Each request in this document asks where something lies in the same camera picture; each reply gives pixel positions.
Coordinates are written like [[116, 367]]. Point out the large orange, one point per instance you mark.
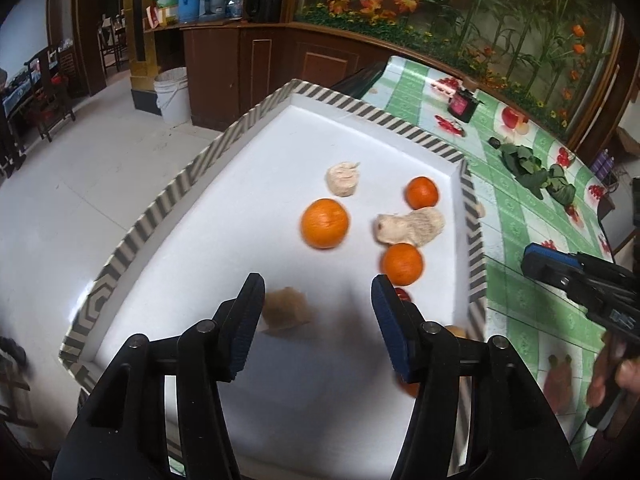
[[325, 223]]

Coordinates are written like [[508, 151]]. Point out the person's right hand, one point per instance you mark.
[[630, 375]]

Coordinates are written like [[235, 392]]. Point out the white plastic bucket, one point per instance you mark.
[[172, 97]]

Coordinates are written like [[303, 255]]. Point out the white tray with striped rim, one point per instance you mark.
[[250, 185]]

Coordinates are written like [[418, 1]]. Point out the glass case with artificial flowers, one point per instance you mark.
[[475, 10]]

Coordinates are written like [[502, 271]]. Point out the small orange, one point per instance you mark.
[[421, 193], [401, 263], [407, 389]]

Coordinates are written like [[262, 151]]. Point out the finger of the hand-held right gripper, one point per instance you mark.
[[555, 254], [545, 270]]

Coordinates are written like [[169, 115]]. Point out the dark wooden chair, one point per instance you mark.
[[50, 90], [111, 42]]

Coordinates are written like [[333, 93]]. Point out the beige crumbly cake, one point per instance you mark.
[[391, 229], [430, 225], [287, 310], [343, 180]]

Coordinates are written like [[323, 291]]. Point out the brown wooden cabinet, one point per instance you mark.
[[225, 70]]

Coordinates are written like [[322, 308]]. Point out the dark red box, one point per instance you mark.
[[464, 105]]

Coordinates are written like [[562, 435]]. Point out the green leafy vegetable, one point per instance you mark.
[[535, 172]]

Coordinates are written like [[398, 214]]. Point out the green fruit print tablecloth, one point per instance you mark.
[[505, 220]]

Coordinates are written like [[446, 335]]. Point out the cardboard box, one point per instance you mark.
[[629, 140]]

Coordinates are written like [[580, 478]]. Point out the small red fruit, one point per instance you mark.
[[403, 294]]

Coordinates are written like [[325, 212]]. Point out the small black object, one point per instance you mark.
[[495, 142]]

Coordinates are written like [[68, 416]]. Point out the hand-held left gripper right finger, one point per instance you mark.
[[390, 325]]

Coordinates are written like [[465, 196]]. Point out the table with blue cloth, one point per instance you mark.
[[17, 95]]

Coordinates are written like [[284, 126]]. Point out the red carton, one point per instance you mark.
[[160, 17]]

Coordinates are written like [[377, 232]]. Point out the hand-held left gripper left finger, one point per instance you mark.
[[245, 330]]

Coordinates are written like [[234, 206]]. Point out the purple bottles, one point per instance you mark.
[[602, 165]]

